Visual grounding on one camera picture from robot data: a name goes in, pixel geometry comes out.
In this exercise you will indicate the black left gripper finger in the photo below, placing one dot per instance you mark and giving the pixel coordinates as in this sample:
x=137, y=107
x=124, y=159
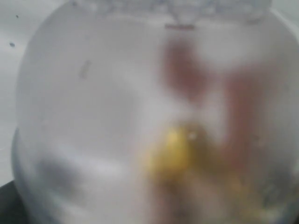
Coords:
x=12, y=210

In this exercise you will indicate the clear shaker strainer lid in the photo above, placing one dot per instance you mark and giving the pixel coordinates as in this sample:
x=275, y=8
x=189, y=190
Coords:
x=101, y=81

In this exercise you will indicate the coins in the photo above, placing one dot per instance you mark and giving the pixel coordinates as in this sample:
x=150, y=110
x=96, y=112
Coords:
x=195, y=180

